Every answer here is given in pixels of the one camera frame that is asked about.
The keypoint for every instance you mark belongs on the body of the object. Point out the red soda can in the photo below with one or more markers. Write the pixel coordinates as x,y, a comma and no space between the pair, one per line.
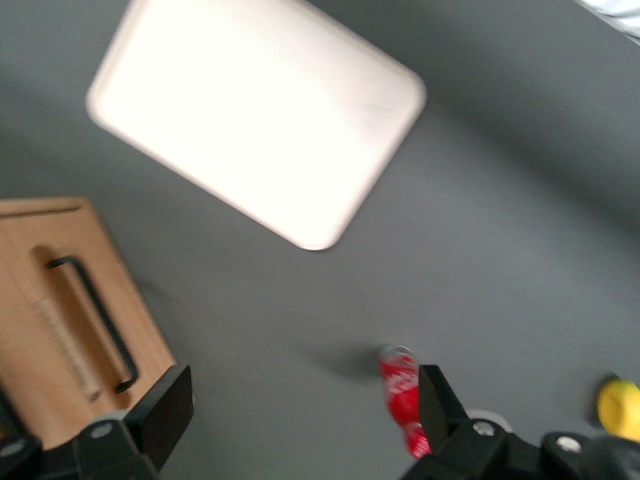
400,385

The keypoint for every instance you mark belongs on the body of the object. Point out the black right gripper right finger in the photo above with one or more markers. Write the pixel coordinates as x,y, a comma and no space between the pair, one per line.
440,410

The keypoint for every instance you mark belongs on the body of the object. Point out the wooden drawer cabinet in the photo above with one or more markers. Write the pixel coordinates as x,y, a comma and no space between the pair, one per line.
20,300

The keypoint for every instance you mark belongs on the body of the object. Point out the wooden lower drawer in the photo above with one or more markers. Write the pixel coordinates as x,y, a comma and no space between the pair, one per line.
125,280

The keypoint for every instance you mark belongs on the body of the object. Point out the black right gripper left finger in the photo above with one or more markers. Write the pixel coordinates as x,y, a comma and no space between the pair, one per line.
160,415

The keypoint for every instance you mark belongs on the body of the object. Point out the yellow lemon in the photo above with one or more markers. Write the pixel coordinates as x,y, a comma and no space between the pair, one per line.
620,407

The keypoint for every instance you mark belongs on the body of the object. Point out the white rectangular plastic tray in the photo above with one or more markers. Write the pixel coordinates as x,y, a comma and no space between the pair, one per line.
260,110

